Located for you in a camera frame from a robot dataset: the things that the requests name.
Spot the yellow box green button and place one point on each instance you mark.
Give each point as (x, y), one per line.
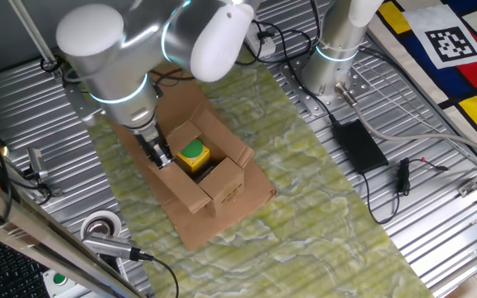
(193, 159)

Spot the black power adapter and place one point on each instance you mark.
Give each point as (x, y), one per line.
(360, 147)

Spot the green marble pattern mat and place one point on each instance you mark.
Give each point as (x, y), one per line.
(304, 207)

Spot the grey box green button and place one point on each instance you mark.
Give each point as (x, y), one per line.
(58, 278)

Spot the white paper black tag marker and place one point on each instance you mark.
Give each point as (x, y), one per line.
(449, 43)

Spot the flat brown cardboard sheet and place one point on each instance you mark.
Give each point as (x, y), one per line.
(205, 227)

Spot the thin white metal rod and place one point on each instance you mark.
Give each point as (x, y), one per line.
(31, 33)

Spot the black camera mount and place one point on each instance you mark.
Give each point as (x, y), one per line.
(107, 262)

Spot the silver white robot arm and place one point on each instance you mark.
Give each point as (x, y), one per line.
(110, 62)

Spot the brown cardboard box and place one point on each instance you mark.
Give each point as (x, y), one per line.
(222, 186)

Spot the white ribbed module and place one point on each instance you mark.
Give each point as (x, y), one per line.
(122, 269)

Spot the silver depth camera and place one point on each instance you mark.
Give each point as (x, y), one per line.
(108, 246)

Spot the white rimmed metal dish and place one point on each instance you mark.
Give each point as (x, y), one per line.
(91, 219)

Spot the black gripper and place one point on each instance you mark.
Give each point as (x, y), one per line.
(153, 145)

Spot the small silver camera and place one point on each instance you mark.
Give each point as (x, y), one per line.
(36, 161)

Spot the metal angle bracket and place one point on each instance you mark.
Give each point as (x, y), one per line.
(79, 105)

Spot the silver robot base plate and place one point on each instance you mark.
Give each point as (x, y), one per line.
(304, 99)

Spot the white power strip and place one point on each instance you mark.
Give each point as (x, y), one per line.
(263, 47)

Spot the black keyboard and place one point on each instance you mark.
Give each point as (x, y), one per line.
(15, 273)

